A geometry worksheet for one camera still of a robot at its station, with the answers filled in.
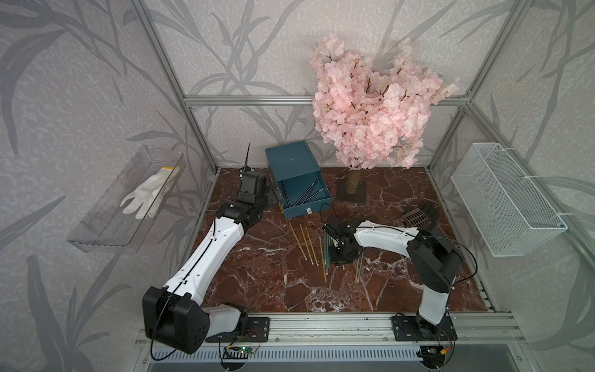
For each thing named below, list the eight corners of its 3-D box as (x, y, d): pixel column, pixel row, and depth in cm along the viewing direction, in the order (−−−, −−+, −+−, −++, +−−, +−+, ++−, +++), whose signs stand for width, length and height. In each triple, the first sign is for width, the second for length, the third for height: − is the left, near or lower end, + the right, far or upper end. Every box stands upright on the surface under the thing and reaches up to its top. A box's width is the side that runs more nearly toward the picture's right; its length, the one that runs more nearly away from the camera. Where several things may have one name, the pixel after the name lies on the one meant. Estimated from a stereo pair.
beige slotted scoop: (412, 232, 99) (416, 227, 95) (401, 219, 103) (405, 213, 100) (426, 226, 101) (430, 220, 97) (415, 213, 105) (419, 207, 102)
